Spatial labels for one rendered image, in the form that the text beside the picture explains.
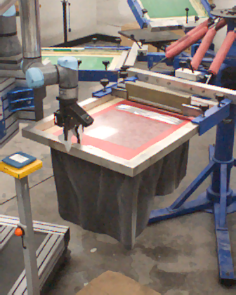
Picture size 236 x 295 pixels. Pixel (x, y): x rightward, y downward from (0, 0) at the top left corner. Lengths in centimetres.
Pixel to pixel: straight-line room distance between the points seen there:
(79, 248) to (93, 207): 88
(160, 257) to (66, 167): 102
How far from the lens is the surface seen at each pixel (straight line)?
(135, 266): 285
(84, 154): 189
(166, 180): 218
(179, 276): 280
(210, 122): 221
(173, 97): 228
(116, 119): 225
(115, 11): 767
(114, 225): 212
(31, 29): 185
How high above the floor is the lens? 181
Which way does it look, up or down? 25 degrees down
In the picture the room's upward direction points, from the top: straight up
